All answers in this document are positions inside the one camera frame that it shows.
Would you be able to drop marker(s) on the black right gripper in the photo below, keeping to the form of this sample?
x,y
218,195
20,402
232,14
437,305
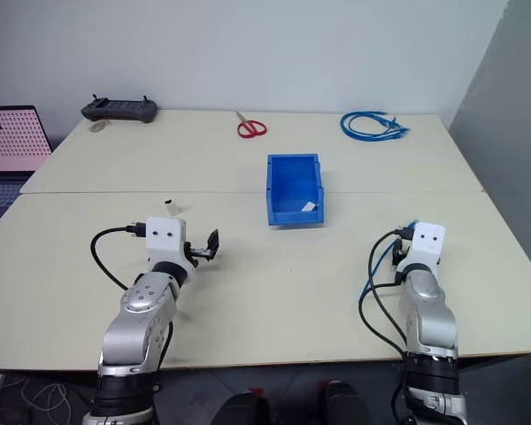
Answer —
x,y
399,257

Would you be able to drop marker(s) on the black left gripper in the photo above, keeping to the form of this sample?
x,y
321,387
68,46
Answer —
x,y
194,253

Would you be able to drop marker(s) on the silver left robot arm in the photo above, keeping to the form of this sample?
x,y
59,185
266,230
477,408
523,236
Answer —
x,y
137,319

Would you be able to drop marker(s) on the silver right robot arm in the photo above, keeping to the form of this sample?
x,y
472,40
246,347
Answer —
x,y
427,310

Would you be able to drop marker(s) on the small white object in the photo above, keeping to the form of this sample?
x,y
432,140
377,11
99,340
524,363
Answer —
x,y
173,207

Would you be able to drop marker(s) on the blue plastic storage bin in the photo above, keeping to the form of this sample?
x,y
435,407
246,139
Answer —
x,y
294,190

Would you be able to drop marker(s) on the white paper label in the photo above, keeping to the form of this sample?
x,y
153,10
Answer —
x,y
309,206

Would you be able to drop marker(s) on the grey partition panel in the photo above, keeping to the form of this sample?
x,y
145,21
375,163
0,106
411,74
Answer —
x,y
509,177

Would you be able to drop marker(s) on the dark rounded shape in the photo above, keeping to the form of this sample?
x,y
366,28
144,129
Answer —
x,y
245,409
343,403

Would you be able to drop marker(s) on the dark grey remote controller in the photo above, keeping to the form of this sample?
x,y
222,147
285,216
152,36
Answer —
x,y
119,109

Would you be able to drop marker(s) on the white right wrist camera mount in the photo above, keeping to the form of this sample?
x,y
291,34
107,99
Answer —
x,y
428,243

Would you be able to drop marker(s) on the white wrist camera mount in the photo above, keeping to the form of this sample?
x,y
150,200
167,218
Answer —
x,y
164,241
428,243

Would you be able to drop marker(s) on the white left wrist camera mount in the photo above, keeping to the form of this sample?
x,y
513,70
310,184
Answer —
x,y
164,241

